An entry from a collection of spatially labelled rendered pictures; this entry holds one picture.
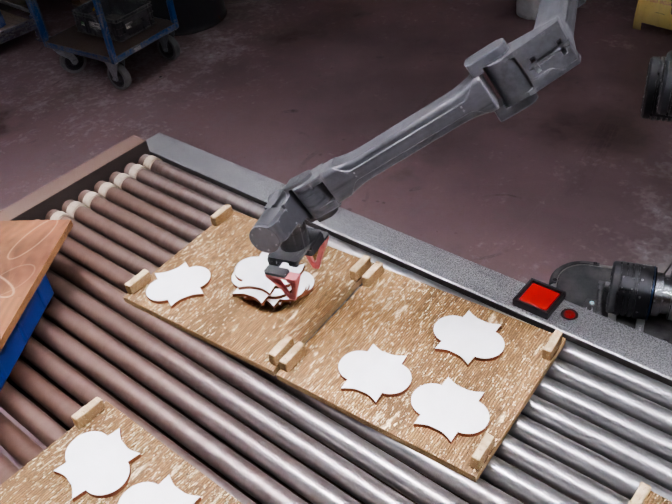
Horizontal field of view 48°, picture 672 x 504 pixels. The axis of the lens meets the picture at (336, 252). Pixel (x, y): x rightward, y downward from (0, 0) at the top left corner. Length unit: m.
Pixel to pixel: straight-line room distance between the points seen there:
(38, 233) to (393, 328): 0.79
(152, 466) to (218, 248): 0.57
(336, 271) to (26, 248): 0.65
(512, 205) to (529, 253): 0.32
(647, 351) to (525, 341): 0.22
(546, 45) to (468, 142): 2.58
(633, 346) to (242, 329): 0.74
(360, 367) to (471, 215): 1.97
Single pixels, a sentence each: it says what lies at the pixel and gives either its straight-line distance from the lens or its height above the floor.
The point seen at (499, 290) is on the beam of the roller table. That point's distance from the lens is 1.58.
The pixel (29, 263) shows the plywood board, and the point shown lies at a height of 1.04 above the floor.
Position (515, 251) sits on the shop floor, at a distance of 3.12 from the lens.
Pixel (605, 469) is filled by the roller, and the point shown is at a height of 0.92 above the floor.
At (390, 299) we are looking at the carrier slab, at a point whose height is 0.94.
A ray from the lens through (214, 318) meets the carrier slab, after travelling 1.55.
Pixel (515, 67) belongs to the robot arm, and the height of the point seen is 1.44.
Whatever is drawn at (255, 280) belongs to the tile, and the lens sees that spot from 1.55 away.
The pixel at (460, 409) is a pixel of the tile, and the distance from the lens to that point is 1.33.
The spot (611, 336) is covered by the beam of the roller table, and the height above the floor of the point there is 0.92.
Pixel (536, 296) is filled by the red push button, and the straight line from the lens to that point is 1.56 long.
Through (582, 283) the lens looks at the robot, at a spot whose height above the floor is 0.24.
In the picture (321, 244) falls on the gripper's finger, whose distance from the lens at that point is 1.45.
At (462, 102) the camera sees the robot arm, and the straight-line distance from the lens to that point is 1.23.
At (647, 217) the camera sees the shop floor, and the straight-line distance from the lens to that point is 3.37.
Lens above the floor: 1.98
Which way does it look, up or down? 39 degrees down
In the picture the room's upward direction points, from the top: 7 degrees counter-clockwise
